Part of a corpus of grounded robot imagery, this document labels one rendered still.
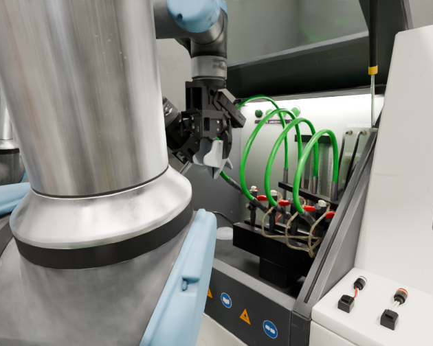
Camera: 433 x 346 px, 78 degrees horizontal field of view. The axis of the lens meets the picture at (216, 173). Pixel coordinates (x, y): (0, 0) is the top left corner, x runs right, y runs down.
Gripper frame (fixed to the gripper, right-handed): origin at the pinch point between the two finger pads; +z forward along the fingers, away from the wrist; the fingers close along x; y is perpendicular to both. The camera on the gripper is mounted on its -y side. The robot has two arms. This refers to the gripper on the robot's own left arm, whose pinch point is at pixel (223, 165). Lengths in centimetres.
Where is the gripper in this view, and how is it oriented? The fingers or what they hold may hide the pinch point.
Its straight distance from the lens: 78.9
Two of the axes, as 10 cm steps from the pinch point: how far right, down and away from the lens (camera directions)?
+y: -5.4, 7.5, -3.8
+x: 5.1, -0.7, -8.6
